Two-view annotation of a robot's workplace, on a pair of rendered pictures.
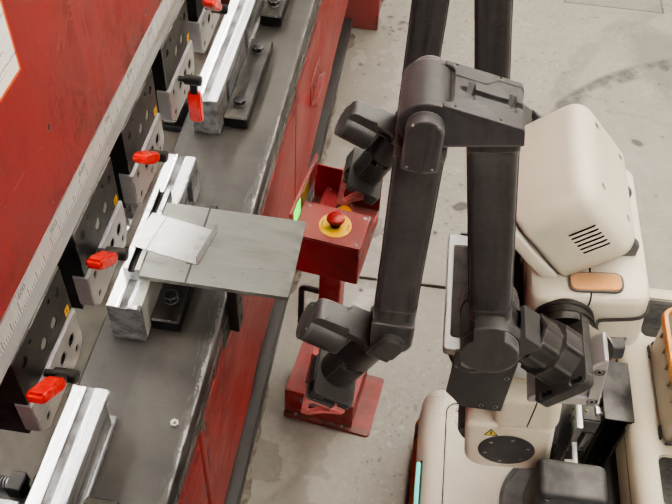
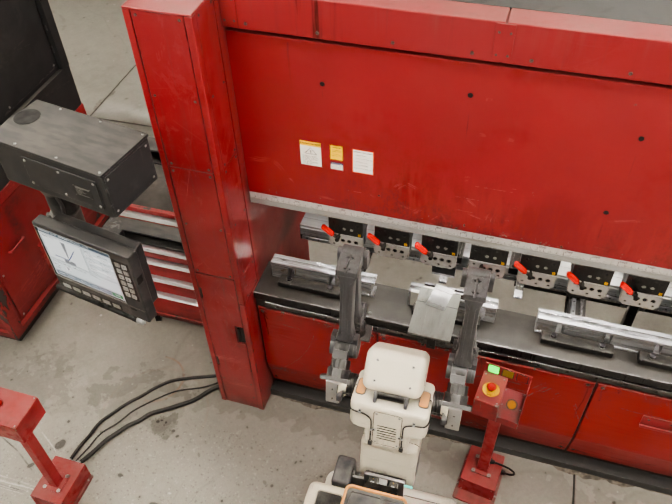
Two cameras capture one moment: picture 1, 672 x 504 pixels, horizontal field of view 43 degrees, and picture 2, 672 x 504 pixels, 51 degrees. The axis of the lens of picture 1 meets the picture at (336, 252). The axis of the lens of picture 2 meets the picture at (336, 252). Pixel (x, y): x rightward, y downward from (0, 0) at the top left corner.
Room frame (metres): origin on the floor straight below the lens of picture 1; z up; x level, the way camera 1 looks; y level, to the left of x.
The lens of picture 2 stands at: (1.02, -1.75, 3.34)
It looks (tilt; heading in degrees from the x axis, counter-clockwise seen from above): 46 degrees down; 103
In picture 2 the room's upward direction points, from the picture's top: 2 degrees counter-clockwise
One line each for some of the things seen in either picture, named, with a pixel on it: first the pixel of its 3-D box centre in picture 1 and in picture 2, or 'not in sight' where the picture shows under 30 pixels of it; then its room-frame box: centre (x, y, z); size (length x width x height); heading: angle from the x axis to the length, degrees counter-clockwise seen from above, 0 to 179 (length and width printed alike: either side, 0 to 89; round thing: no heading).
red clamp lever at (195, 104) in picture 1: (191, 98); not in sight; (1.17, 0.27, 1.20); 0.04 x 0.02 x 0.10; 84
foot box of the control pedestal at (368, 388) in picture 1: (335, 386); (479, 477); (1.32, -0.02, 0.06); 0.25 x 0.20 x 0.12; 77
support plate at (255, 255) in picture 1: (225, 249); (434, 313); (1.00, 0.20, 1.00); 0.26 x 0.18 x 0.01; 84
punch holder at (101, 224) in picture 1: (75, 231); (393, 237); (0.79, 0.37, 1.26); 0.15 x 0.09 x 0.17; 174
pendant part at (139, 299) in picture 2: not in sight; (101, 263); (-0.26, -0.13, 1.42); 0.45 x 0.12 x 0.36; 165
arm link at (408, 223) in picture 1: (407, 229); (353, 290); (0.71, -0.08, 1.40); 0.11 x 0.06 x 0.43; 176
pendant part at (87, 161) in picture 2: not in sight; (98, 225); (-0.29, -0.04, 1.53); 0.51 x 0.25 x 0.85; 165
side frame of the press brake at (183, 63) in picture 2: not in sight; (247, 198); (0.06, 0.61, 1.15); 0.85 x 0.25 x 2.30; 84
